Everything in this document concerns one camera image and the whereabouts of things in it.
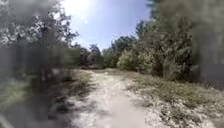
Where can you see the pale gravel dirt path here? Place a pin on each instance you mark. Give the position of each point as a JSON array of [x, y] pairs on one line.
[[110, 103]]

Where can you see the wood of trees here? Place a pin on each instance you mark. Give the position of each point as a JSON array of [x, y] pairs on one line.
[[160, 50], [33, 33]]

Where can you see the dry grass verge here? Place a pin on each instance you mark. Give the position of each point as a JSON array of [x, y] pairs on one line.
[[175, 96]]

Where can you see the weedy grass verge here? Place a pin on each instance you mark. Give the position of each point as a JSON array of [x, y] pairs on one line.
[[16, 94]]

